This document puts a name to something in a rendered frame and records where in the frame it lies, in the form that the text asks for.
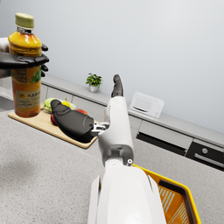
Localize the lemon tea bottle green cap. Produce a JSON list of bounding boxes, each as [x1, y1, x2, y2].
[[8, 11, 44, 119]]

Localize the yellow slatted basket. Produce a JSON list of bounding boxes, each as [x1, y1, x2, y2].
[[131, 164, 202, 224]]

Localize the white microwave oven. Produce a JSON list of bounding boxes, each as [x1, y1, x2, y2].
[[129, 91, 165, 119]]

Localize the red tomato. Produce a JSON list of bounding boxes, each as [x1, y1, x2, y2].
[[75, 108, 88, 116]]

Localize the green cabbage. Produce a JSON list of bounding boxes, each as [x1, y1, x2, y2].
[[43, 97, 77, 114]]

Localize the grey kitchen cabinet counter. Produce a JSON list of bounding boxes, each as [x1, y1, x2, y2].
[[0, 73, 224, 172]]

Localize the small potted green plant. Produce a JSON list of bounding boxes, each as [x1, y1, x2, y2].
[[85, 73, 103, 94]]

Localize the yellow pear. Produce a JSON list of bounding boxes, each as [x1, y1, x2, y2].
[[60, 97, 72, 109]]

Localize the wooden cutting board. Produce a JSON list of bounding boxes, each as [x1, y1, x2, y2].
[[7, 108, 99, 150]]

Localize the red apple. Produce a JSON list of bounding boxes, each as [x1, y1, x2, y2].
[[50, 112, 59, 127]]

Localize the black built-in oven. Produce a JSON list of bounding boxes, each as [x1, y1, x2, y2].
[[185, 139, 224, 172]]

